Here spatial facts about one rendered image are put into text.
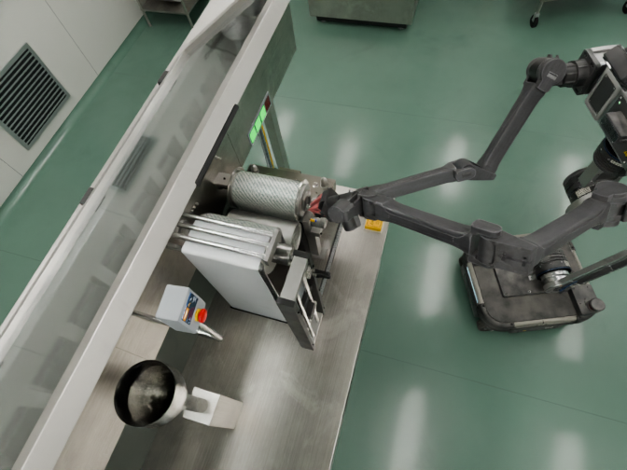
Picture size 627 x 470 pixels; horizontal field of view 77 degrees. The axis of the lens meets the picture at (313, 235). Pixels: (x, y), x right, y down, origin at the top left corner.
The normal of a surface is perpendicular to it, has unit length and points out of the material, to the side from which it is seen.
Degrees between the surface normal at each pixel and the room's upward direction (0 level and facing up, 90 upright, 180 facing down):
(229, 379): 0
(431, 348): 0
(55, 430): 53
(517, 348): 0
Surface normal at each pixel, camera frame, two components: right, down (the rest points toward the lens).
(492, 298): -0.10, -0.47
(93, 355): 0.70, -0.11
